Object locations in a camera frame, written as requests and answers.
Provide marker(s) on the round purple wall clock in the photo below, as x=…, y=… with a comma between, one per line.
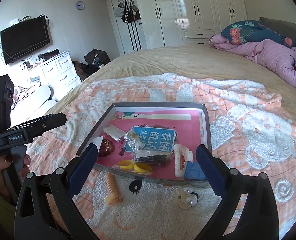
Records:
x=80, y=5

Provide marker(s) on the white hanging bag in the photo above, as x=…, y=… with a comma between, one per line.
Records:
x=118, y=11

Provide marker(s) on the small dark red charm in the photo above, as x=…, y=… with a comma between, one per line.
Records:
x=122, y=152

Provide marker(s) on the white hair claw clip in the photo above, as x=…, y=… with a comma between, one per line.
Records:
x=179, y=165

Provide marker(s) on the black flat screen television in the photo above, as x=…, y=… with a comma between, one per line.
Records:
x=25, y=40

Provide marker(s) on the grey cardboard box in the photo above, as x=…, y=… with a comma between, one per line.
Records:
x=93, y=133

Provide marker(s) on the blue fabric accessory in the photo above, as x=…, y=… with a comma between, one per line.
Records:
x=194, y=171

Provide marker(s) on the clear bag of yellow rings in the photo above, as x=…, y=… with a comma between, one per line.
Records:
x=143, y=168

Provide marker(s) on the white door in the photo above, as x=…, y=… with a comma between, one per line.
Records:
x=123, y=37

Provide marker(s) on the small bottles and boxes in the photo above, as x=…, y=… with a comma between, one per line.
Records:
x=44, y=57

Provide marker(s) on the pink quilt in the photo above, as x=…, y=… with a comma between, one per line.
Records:
x=270, y=55

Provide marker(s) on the white router box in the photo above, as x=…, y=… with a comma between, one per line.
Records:
x=14, y=21

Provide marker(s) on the white earring card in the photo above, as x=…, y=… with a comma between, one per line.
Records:
x=99, y=140

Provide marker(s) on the orange and white fluffy blanket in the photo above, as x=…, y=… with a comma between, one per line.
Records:
x=237, y=155

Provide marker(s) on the plastic packet with dark accessory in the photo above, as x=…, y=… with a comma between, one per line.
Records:
x=153, y=158

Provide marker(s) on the black cutout ornament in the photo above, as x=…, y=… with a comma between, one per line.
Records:
x=135, y=187

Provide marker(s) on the white chair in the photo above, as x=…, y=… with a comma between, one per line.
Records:
x=38, y=97

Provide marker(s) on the beige bed sheet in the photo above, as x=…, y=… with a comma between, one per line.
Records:
x=175, y=60

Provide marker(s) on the black hanging bag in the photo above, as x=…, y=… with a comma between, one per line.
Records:
x=129, y=13

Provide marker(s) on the white dresser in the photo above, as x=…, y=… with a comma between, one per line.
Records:
x=60, y=72

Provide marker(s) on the white wardrobe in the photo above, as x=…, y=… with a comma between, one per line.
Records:
x=187, y=10

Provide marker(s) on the clear crinkled plastic packet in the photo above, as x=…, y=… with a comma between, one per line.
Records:
x=133, y=138

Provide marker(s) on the whitish plastic bag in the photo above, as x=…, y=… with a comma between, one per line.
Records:
x=113, y=131

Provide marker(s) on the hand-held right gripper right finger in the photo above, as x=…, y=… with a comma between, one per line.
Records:
x=210, y=167

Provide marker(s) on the brown patterned bag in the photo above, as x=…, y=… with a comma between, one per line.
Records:
x=84, y=70

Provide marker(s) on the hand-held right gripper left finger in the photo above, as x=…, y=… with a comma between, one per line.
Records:
x=83, y=165

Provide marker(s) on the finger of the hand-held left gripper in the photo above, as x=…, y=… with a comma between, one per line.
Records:
x=48, y=121

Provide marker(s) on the navy floral pillow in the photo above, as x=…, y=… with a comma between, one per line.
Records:
x=247, y=31

